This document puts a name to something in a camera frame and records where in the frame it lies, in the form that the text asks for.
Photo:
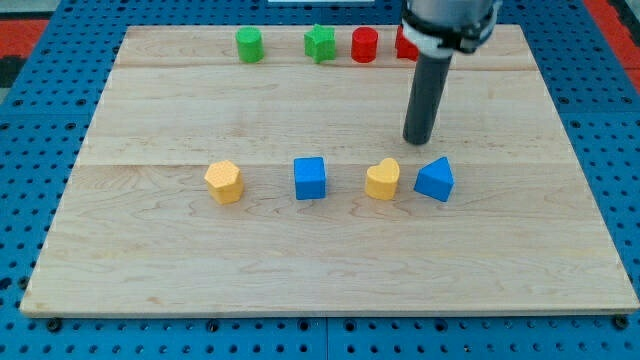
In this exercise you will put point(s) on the red cylinder block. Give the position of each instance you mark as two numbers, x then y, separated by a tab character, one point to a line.
364	44

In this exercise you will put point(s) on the yellow heart block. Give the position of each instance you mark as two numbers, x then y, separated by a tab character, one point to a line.
382	179

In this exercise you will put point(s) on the blue triangle block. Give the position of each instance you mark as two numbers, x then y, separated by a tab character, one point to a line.
436	180

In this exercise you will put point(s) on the wooden board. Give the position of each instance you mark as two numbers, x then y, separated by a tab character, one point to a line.
137	234

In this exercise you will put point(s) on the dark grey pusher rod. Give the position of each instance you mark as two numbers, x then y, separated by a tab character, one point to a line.
427	87

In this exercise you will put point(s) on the yellow hexagon block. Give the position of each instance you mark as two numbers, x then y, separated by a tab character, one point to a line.
224	182

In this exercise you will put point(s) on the green star block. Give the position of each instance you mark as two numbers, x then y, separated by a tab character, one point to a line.
320	43

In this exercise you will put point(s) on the blue cube block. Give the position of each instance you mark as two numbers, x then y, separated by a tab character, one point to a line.
310	178

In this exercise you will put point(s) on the green cylinder block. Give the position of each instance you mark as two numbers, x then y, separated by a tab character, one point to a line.
249	42

